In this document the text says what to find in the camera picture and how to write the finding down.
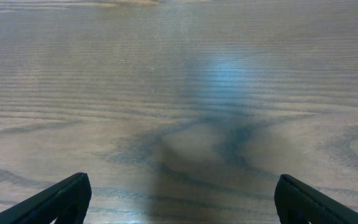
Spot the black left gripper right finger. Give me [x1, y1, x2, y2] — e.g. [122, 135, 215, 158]
[274, 174, 358, 224]

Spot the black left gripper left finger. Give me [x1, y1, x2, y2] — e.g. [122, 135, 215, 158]
[0, 172, 91, 224]

